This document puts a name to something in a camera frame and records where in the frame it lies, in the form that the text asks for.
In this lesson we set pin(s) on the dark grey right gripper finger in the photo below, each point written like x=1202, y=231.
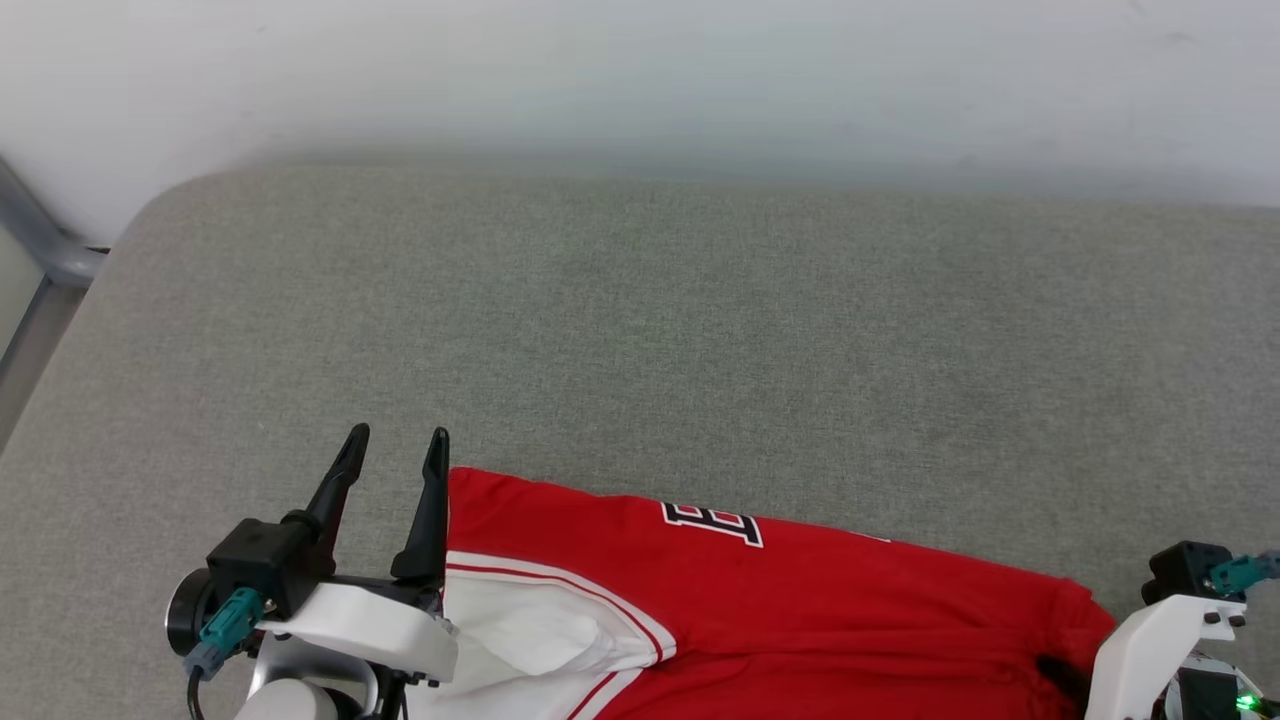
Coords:
x=1065, y=680

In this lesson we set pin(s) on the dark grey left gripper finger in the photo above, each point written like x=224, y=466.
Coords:
x=335, y=490
x=432, y=520

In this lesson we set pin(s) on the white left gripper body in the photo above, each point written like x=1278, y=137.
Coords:
x=370, y=625

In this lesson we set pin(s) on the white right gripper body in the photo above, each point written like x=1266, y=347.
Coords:
x=1150, y=650

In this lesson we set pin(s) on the red and white basketball jersey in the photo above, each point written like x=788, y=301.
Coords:
x=800, y=620

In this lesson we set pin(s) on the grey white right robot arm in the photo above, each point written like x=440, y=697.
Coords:
x=1215, y=695

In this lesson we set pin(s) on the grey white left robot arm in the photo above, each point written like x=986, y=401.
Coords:
x=300, y=690

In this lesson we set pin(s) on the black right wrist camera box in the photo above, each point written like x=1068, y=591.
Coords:
x=1180, y=570

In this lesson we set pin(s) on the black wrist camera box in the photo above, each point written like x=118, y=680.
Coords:
x=265, y=560
x=1180, y=570

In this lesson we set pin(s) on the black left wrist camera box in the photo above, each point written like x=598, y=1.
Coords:
x=265, y=560

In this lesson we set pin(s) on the grey metal frame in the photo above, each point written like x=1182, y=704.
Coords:
x=40, y=240

